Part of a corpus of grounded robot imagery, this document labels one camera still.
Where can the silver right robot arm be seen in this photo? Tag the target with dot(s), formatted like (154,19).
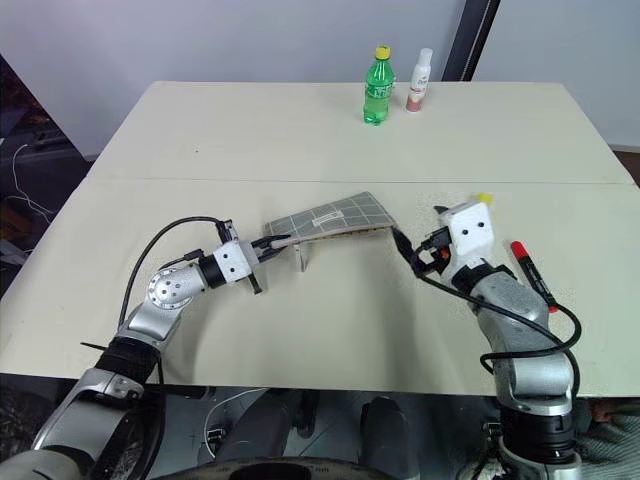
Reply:
(520,320)

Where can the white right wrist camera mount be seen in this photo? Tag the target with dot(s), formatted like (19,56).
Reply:
(470,229)

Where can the grey knitted cloth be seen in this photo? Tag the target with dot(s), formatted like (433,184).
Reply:
(610,440)

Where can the black upright post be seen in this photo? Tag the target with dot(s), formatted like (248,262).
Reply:
(470,35)

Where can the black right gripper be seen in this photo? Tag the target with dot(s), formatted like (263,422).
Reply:
(434,250)

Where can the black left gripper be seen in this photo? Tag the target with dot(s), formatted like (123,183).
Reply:
(256,254)

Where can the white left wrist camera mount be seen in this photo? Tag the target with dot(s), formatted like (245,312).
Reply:
(234,260)

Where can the dark rounded shape under table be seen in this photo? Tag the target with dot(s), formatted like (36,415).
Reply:
(260,425)
(385,425)

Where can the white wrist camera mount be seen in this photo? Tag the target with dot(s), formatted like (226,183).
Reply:
(234,260)
(470,229)

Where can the grey grid pouch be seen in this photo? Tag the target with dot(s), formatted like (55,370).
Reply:
(350,214)

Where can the white pink spray can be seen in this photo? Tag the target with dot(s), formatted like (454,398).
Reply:
(419,82)

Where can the green plastic soda bottle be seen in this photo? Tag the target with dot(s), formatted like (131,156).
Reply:
(378,90)

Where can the yellow highlighter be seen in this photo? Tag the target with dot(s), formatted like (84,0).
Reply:
(484,198)

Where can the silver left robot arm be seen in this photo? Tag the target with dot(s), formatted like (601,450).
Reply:
(160,295)

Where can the red marker with black barrel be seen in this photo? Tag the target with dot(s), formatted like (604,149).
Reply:
(532,275)

